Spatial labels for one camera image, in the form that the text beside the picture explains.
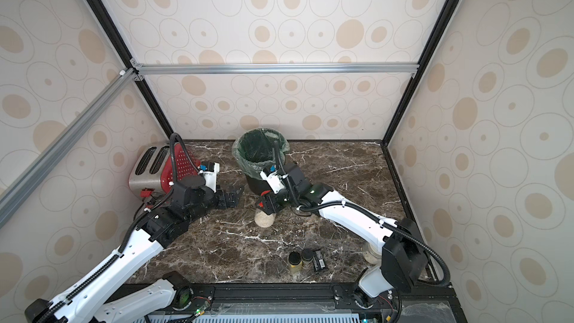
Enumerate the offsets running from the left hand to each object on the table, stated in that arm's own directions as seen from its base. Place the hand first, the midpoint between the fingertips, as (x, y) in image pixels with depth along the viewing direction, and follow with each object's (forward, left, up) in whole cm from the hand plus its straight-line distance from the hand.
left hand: (239, 186), depth 73 cm
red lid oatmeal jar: (-5, -6, -13) cm, 15 cm away
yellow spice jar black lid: (-19, -19, -16) cm, 32 cm away
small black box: (-16, -27, -24) cm, 39 cm away
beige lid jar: (-16, -47, -22) cm, 54 cm away
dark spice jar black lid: (-18, -22, -15) cm, 33 cm away
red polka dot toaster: (+11, +38, -9) cm, 40 cm away
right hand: (0, -10, -7) cm, 12 cm away
